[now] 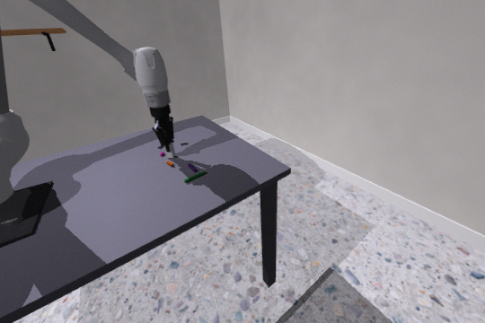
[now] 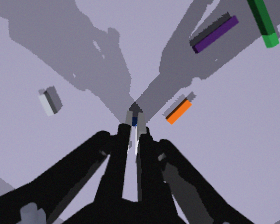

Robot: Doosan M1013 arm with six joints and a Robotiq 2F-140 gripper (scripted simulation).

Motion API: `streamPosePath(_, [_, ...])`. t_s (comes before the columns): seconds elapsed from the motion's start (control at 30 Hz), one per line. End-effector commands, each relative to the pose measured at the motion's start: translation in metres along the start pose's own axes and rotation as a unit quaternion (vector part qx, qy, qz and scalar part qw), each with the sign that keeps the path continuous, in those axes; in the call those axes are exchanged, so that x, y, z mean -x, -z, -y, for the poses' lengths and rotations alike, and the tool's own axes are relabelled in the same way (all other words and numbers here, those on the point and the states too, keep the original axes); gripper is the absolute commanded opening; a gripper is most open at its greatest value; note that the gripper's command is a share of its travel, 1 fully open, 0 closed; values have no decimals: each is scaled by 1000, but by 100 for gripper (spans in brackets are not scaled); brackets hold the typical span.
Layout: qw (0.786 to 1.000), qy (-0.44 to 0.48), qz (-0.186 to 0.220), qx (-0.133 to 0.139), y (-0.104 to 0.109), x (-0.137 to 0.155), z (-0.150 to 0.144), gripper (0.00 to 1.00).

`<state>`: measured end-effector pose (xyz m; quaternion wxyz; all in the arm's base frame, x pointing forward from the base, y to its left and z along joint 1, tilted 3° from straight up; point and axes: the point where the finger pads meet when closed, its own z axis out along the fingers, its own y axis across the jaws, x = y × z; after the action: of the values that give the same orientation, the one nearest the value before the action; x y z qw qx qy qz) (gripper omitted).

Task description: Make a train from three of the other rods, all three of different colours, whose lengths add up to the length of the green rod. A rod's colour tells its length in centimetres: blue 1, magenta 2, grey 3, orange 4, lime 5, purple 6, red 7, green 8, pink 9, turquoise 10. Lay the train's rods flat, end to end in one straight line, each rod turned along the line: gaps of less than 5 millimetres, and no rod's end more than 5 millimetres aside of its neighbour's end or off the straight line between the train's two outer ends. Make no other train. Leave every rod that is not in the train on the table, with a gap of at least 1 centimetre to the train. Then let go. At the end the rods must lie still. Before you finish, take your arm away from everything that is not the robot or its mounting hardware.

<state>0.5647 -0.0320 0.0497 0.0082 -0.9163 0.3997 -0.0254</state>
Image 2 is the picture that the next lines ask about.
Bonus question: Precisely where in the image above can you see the small blue block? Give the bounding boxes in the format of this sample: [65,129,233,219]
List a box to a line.
[132,117,138,126]

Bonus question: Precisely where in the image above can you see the purple rod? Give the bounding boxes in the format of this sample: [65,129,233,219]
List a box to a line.
[193,15,239,54]

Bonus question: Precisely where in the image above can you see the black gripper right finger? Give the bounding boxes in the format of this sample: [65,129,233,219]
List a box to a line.
[135,113,254,224]

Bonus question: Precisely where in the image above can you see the green rod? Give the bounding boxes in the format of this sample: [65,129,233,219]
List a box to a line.
[247,0,279,48]

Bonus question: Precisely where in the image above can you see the orange rod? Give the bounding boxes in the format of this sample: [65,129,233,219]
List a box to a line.
[166,99,192,124]

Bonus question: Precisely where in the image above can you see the light grey rectangular block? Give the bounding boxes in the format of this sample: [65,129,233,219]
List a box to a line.
[38,93,58,116]

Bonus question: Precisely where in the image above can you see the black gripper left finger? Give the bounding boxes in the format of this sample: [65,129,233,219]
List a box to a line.
[0,111,133,224]

